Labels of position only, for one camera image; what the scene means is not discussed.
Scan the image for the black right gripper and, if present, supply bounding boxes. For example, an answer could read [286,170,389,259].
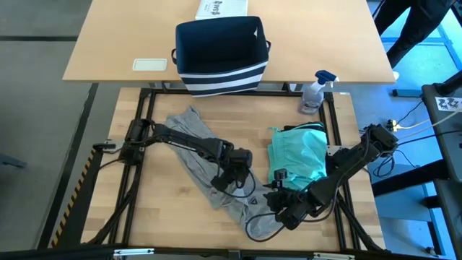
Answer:
[264,168,318,231]

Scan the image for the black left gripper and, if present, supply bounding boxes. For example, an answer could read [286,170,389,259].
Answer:
[210,142,253,192]

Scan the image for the teal garment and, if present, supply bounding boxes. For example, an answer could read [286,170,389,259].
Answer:
[267,124,328,192]

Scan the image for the black garment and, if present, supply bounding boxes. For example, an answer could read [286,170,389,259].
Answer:
[283,121,335,170]

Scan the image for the grey garment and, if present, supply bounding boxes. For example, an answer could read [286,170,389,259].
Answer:
[164,105,284,239]

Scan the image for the navy white-striped fabric bin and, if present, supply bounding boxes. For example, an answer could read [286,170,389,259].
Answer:
[171,16,272,99]

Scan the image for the clear spray bottle blue trigger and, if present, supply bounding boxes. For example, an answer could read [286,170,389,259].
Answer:
[297,69,339,116]

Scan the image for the black cart crossbar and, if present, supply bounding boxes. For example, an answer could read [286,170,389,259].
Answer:
[371,158,452,198]

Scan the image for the white rectangular plate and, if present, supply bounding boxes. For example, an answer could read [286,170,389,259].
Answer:
[132,58,169,72]

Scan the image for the light wooden desk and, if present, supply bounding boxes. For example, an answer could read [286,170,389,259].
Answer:
[61,0,397,85]

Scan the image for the yellow black hazard tape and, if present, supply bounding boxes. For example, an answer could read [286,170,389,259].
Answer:
[50,158,91,248]

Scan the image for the black floor beam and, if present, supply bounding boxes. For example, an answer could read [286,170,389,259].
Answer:
[38,83,99,250]

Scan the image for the black equipment cart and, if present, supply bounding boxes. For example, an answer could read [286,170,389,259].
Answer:
[421,70,462,260]

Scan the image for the white printed cardboard box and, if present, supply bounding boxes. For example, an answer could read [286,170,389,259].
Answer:
[195,0,249,22]

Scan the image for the white printed sticker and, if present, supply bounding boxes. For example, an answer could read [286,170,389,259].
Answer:
[435,96,462,112]

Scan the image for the person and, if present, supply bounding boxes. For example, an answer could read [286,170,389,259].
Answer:
[373,0,456,81]

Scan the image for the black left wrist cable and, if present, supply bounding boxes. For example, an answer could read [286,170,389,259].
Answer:
[216,168,257,199]

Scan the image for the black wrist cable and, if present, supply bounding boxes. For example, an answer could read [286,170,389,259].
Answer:
[216,168,257,199]
[244,212,326,243]

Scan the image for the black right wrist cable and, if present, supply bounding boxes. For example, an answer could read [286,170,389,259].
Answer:
[244,212,326,243]

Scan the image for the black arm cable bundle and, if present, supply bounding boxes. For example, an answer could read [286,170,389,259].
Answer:
[86,164,144,246]
[331,194,385,253]

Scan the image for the silver metal bracket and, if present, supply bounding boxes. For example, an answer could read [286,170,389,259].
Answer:
[313,252,357,260]
[113,248,155,258]

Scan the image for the black floor cable tangle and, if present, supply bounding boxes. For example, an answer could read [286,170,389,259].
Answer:
[371,149,398,178]

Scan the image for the white cable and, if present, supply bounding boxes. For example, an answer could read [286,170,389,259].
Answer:
[396,110,462,131]

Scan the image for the black power cable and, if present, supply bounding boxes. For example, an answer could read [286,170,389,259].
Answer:
[396,129,462,147]

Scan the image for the black edge rail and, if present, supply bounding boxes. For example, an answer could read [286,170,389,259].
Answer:
[0,244,462,260]

